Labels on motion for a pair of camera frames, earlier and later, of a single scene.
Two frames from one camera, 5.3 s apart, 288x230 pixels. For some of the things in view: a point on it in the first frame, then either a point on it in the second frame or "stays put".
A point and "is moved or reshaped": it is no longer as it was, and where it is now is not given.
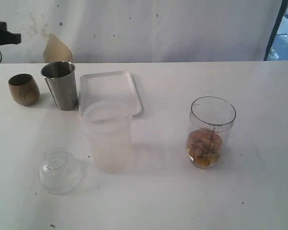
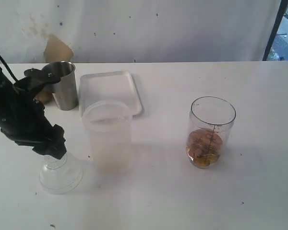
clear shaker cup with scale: (211, 119) stays put
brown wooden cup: (24, 89) is moved or reshaped
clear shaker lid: (61, 173) stays put
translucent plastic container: (108, 124) stays put
